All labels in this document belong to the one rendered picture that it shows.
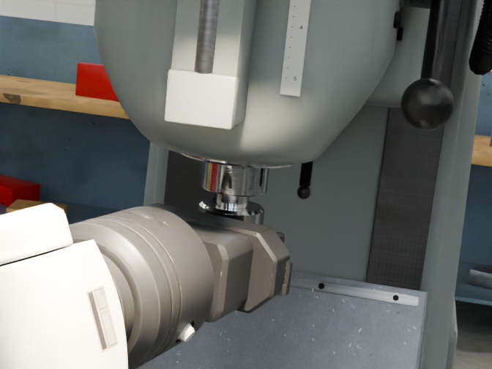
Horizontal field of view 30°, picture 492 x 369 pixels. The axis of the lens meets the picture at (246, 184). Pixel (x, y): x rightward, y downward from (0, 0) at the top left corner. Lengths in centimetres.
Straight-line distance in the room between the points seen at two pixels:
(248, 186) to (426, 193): 41
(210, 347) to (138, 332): 55
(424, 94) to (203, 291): 17
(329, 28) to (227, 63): 7
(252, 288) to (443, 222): 46
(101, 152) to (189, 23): 467
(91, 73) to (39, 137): 88
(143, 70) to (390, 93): 24
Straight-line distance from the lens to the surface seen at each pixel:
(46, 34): 525
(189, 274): 52
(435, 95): 52
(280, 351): 103
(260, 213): 65
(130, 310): 49
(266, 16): 55
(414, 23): 73
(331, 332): 103
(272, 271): 59
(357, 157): 101
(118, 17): 58
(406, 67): 73
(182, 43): 52
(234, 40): 51
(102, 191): 522
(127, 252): 49
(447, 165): 101
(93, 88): 455
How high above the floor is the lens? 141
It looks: 11 degrees down
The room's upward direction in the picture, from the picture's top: 6 degrees clockwise
